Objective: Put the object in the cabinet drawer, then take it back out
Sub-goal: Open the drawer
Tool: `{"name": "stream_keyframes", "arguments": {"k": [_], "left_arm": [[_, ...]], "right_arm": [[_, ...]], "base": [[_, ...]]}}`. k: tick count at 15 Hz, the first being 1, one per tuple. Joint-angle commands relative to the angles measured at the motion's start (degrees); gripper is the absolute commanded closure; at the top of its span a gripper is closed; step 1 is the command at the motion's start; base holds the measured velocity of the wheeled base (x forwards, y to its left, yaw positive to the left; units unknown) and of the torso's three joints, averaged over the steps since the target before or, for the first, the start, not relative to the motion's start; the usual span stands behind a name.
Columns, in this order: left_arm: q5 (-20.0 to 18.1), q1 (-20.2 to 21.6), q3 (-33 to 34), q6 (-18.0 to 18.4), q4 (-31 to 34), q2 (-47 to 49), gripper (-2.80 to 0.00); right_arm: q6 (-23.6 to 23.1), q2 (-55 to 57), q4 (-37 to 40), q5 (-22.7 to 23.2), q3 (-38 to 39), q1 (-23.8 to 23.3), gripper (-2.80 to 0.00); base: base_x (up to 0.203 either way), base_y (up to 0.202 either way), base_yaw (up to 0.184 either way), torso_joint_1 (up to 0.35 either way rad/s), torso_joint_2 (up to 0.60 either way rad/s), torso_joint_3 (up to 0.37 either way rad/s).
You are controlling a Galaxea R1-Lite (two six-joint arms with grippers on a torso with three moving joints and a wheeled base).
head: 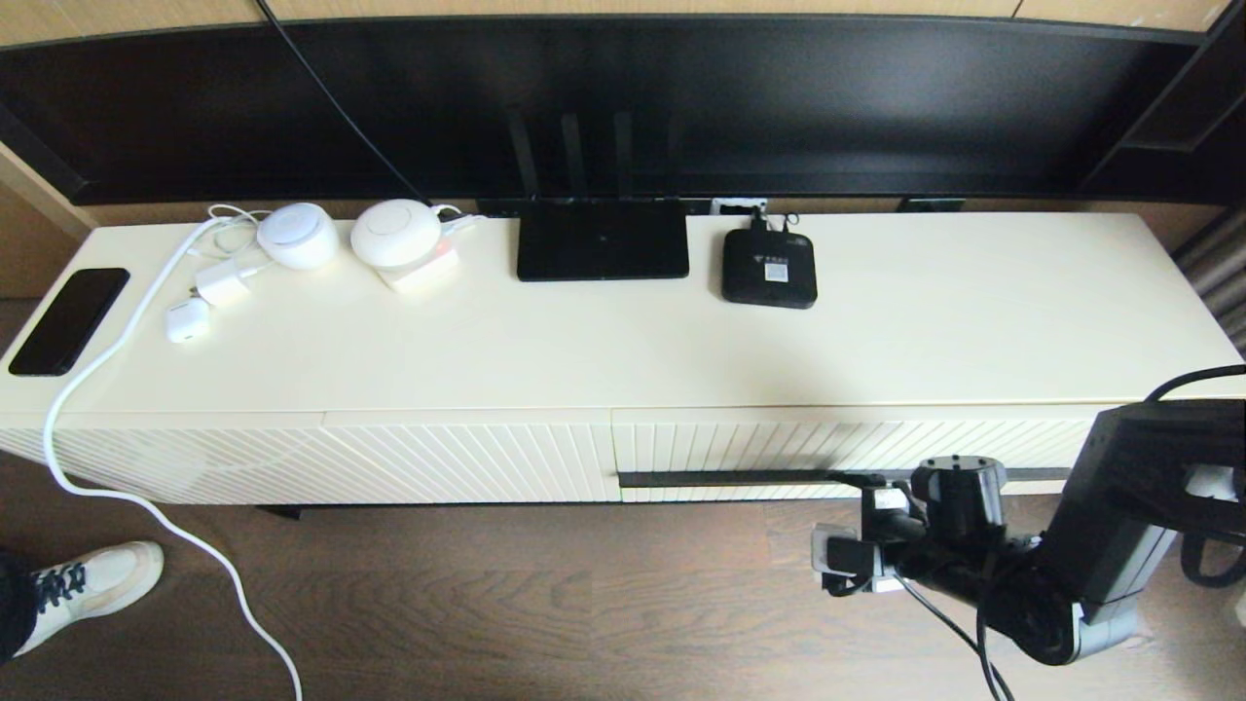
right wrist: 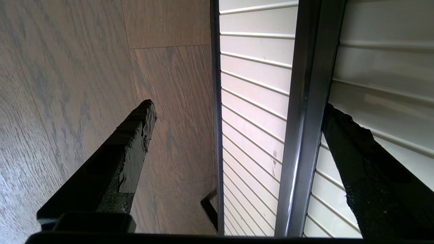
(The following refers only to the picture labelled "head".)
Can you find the white round dome device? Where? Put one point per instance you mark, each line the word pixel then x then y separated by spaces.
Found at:
pixel 297 237
pixel 393 232

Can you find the black smartphone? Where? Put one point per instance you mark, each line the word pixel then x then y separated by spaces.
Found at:
pixel 67 321

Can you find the white flat charger adapter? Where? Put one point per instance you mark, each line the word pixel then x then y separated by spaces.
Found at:
pixel 221 283

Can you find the white sneaker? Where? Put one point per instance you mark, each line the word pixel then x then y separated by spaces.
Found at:
pixel 107 579

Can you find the black router with antennas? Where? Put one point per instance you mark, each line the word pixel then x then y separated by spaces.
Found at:
pixel 601 241

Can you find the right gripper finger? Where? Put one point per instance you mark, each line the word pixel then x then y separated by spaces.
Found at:
pixel 861 479

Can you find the cream tv cabinet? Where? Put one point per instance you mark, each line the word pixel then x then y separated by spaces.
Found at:
pixel 584 350

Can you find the black set-top box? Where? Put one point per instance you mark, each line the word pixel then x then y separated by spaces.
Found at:
pixel 770 276

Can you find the white pink power strip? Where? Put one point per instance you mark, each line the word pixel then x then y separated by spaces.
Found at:
pixel 419 278

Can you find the small white cube charger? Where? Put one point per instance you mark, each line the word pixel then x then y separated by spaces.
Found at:
pixel 186 321

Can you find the large black television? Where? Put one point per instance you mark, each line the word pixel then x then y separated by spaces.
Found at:
pixel 779 97

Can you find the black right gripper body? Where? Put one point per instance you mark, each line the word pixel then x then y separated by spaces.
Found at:
pixel 900 545

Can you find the black wall shelf unit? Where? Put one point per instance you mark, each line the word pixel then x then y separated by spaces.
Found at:
pixel 1207 107

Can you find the grey curtain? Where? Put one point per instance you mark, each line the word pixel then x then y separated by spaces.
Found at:
pixel 1217 282

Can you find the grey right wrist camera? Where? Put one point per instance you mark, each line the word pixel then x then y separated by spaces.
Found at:
pixel 837 555

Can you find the white wall outlet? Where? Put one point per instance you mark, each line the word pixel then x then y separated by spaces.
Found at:
pixel 737 206

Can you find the cream ribbed drawer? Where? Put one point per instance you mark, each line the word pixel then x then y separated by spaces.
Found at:
pixel 740 438

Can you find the cream ribbed cabinet door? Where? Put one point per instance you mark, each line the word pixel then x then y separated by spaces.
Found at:
pixel 467 458

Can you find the dark trouser leg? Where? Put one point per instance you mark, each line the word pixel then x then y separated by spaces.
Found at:
pixel 12 604

